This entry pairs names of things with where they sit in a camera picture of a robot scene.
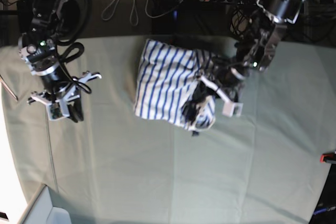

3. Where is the green table cloth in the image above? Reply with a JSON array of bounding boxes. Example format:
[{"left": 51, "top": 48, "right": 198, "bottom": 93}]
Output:
[{"left": 1, "top": 36, "right": 335, "bottom": 223}]

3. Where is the blue white striped t-shirt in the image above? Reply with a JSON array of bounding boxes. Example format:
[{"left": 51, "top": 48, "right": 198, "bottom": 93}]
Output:
[{"left": 134, "top": 39, "right": 217, "bottom": 132}]

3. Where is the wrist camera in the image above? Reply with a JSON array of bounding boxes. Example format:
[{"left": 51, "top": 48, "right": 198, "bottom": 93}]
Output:
[
  {"left": 46, "top": 103, "right": 67, "bottom": 121},
  {"left": 222, "top": 101, "right": 243, "bottom": 118}
]

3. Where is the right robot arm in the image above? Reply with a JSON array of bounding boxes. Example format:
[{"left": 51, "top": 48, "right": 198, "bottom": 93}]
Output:
[{"left": 18, "top": 0, "right": 102, "bottom": 123}]

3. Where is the white bin bottom left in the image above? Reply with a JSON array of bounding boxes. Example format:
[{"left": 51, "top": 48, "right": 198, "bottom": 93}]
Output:
[{"left": 18, "top": 185, "right": 72, "bottom": 224}]

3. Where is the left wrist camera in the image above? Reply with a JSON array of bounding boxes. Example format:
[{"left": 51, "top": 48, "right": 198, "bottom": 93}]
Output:
[{"left": 222, "top": 101, "right": 243, "bottom": 118}]

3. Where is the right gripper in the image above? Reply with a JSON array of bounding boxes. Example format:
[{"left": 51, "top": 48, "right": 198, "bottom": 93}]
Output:
[{"left": 27, "top": 71, "right": 102, "bottom": 123}]

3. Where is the red clamp right edge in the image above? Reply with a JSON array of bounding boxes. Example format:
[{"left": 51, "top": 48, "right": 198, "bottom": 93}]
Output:
[{"left": 320, "top": 152, "right": 336, "bottom": 164}]

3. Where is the grey metal rod left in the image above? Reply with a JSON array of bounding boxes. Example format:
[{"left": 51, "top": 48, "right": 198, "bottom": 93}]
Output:
[{"left": 0, "top": 76, "right": 18, "bottom": 102}]

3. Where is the grey looped cable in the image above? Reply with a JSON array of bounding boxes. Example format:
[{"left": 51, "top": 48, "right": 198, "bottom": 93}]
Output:
[{"left": 81, "top": 0, "right": 140, "bottom": 27}]

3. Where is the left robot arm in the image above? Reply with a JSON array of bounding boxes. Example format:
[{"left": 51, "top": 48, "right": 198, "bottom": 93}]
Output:
[{"left": 181, "top": 0, "right": 305, "bottom": 131}]

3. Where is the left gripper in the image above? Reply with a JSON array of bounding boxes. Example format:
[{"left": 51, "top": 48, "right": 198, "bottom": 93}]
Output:
[{"left": 182, "top": 73, "right": 239, "bottom": 127}]

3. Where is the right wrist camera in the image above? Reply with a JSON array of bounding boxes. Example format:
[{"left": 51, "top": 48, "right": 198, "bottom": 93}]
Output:
[{"left": 46, "top": 103, "right": 67, "bottom": 121}]

